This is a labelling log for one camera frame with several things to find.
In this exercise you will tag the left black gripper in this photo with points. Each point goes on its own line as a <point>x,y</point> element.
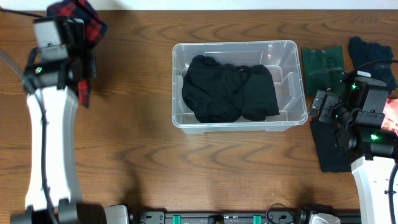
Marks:
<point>88,58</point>

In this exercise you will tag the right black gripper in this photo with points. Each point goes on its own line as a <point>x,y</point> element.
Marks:
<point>333,101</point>

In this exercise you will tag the red plaid flannel shirt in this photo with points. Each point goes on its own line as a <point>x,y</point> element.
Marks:
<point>95,30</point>

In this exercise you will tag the green garment with tape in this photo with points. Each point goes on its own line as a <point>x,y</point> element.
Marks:
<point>323,70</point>

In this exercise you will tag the black garment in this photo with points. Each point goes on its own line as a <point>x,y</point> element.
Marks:
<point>223,93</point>

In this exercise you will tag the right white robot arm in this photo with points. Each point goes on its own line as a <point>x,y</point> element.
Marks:
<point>357,116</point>

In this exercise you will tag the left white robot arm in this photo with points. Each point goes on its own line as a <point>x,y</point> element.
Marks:
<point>54,194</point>

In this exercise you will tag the dark green-black folded garment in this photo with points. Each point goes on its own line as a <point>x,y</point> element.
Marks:
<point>331,157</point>

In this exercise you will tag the pink white printed garment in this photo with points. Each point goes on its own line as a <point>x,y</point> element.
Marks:
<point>390,111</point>

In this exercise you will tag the dark navy folded garment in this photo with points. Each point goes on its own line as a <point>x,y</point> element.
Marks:
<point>362,52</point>

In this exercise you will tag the clear plastic storage bin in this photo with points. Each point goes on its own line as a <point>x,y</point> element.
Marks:
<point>280,57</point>

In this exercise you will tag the black mounting rail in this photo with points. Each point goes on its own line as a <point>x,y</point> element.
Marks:
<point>277,213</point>

